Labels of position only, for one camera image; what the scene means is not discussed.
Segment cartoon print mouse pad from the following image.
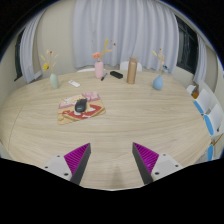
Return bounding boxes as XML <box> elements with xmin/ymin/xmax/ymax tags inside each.
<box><xmin>57</xmin><ymin>91</ymin><xmax>107</xmax><ymax>126</ymax></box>

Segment dark window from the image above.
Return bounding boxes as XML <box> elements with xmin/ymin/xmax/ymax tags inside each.
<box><xmin>13</xmin><ymin>29</ymin><xmax>25</xmax><ymax>82</ymax></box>
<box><xmin>174</xmin><ymin>14</ymin><xmax>199</xmax><ymax>75</ymax></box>

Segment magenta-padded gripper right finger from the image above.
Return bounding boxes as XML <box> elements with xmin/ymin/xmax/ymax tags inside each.
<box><xmin>131</xmin><ymin>142</ymin><xmax>184</xmax><ymax>186</ymax></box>

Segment tan metal drink bottle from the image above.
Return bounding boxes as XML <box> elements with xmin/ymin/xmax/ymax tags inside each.
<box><xmin>126</xmin><ymin>56</ymin><xmax>139</xmax><ymax>85</ymax></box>

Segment wide white curtain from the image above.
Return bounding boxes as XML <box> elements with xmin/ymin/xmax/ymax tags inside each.
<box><xmin>72</xmin><ymin>0</ymin><xmax>180</xmax><ymax>74</ymax></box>

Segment small black box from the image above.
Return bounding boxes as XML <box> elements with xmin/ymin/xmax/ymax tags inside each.
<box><xmin>109</xmin><ymin>70</ymin><xmax>124</xmax><ymax>80</ymax></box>

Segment narrow white curtain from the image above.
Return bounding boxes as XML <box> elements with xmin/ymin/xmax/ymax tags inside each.
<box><xmin>19</xmin><ymin>11</ymin><xmax>46</xmax><ymax>84</ymax></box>
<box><xmin>194</xmin><ymin>33</ymin><xmax>208</xmax><ymax>84</ymax></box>

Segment blue vase with dried flowers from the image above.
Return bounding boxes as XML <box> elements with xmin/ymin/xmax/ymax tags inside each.
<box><xmin>151</xmin><ymin>48</ymin><xmax>171</xmax><ymax>91</ymax></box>

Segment group of white-blue chairs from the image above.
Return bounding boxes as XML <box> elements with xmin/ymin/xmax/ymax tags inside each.
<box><xmin>185</xmin><ymin>83</ymin><xmax>224</xmax><ymax>163</ymax></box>

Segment green vase with yellow flowers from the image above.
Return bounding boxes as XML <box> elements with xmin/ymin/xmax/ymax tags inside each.
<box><xmin>40</xmin><ymin>49</ymin><xmax>61</xmax><ymax>90</ymax></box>

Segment small white remote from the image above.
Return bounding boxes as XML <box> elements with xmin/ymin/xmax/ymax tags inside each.
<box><xmin>68</xmin><ymin>79</ymin><xmax>81</xmax><ymax>88</ymax></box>

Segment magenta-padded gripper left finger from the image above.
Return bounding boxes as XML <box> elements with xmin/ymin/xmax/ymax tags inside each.
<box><xmin>42</xmin><ymin>142</ymin><xmax>92</xmax><ymax>186</ymax></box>

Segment white chair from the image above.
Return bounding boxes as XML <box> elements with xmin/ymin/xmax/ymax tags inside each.
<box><xmin>76</xmin><ymin>67</ymin><xmax>98</xmax><ymax>73</ymax></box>
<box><xmin>119</xmin><ymin>60</ymin><xmax>143</xmax><ymax>73</ymax></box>

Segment pink vase with orange flowers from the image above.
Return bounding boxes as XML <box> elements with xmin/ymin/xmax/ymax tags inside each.
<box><xmin>91</xmin><ymin>38</ymin><xmax>117</xmax><ymax>80</ymax></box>

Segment black computer mouse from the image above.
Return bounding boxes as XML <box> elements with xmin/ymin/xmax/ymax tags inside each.
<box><xmin>74</xmin><ymin>97</ymin><xmax>89</xmax><ymax>114</ymax></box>

